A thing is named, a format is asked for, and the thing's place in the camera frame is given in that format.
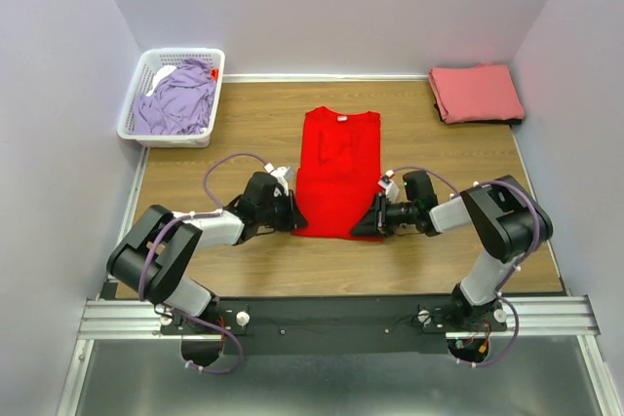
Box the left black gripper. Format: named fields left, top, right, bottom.
left=257, top=190, right=309, bottom=232

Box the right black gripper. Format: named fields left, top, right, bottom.
left=349, top=192, right=417, bottom=239

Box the red t shirt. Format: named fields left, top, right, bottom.
left=293, top=106, right=381, bottom=240

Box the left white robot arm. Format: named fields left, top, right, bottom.
left=106, top=189, right=308, bottom=333

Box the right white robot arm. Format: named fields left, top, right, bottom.
left=350, top=170, right=554, bottom=330

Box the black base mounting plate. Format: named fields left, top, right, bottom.
left=161, top=294, right=508, bottom=368

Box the purple t shirt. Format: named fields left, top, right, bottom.
left=133, top=57, right=216, bottom=136

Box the folded pink t shirt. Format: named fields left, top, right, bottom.
left=428, top=64, right=526, bottom=123

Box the white plastic laundry basket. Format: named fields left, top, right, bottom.
left=117, top=48, right=225, bottom=148

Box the white garment in basket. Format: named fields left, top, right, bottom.
left=145, top=65, right=176, bottom=96

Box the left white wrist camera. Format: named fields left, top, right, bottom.
left=241, top=167, right=293, bottom=209

